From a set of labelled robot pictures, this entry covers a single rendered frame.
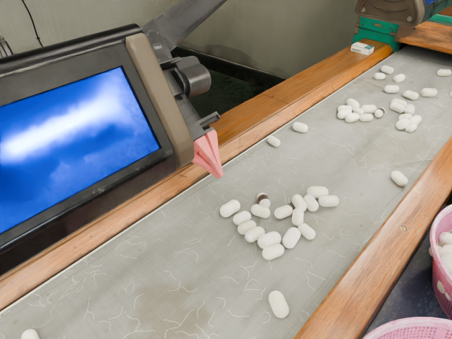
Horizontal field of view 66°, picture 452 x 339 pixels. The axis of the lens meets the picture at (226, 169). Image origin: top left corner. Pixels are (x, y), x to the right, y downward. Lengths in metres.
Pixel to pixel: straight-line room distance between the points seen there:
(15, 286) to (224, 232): 0.30
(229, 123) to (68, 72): 0.62
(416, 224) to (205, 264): 0.33
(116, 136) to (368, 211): 0.52
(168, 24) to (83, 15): 2.01
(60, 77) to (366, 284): 0.44
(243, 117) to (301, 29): 1.70
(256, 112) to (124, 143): 0.65
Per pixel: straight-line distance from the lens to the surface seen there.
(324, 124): 0.85
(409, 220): 0.62
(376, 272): 0.53
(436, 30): 1.27
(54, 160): 0.17
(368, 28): 1.38
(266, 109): 0.83
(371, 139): 0.83
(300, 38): 2.47
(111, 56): 0.19
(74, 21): 2.62
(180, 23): 0.69
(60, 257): 0.57
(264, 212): 0.58
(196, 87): 0.65
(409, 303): 0.63
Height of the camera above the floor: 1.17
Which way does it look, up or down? 39 degrees down
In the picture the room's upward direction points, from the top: straight up
